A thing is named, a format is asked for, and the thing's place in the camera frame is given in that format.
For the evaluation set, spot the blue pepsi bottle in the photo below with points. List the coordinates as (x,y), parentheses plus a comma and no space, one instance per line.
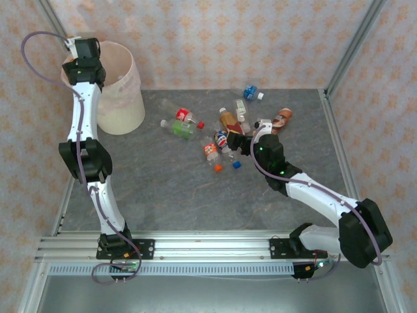
(221,138)

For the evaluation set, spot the green label clear bottle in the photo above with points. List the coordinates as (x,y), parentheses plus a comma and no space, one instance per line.
(180,128)

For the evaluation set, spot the small green circuit board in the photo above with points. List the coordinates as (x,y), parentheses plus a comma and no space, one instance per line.
(128,268)

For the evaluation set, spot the aluminium frame leg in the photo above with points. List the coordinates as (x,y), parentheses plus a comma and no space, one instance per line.
(32,287)
(387,287)

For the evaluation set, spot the beige plastic bin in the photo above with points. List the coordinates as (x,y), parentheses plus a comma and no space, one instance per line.
(123,114)

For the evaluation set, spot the red label tea bottle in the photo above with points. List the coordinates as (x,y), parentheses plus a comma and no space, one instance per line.
(227,120)

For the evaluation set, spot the blue label bottle, white cap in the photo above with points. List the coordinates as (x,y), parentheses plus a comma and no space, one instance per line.
(250,92)

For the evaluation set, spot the aluminium mounting rail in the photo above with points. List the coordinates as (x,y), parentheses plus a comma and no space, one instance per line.
(211,247)

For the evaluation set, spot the grey metal sheet panel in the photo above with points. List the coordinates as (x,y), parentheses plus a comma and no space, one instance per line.
(208,293)

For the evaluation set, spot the blue bottle cap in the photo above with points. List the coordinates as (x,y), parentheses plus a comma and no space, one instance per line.
(236,165)

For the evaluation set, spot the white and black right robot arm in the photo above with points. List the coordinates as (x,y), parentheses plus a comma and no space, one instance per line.
(316,192)

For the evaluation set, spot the pink translucent bin liner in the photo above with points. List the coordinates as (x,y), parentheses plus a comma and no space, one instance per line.
(114,58)

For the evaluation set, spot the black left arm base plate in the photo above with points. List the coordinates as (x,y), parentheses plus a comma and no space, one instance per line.
(146,249)

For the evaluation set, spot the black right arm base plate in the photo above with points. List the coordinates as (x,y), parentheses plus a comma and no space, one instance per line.
(277,249)

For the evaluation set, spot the aluminium frame post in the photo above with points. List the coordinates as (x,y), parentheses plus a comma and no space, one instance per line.
(355,45)
(53,19)

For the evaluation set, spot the brown coffee bottle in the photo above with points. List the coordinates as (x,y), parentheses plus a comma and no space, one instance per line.
(281,119)

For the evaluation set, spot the slim white green label bottle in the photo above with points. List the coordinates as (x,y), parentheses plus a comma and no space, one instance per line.
(241,109)

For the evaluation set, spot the red cola bottle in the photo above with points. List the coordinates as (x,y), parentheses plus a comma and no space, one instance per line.
(183,114)

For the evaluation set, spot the orange bottle cap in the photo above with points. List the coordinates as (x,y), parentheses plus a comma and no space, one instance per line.
(218,168)

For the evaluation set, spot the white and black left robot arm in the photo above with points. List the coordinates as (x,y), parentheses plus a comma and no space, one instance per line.
(83,111)

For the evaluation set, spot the small orange label bottle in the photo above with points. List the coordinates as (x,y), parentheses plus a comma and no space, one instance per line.
(210,150)

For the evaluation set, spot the aluminium table side rail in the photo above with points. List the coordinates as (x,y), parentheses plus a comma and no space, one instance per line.
(339,137)
(65,202)

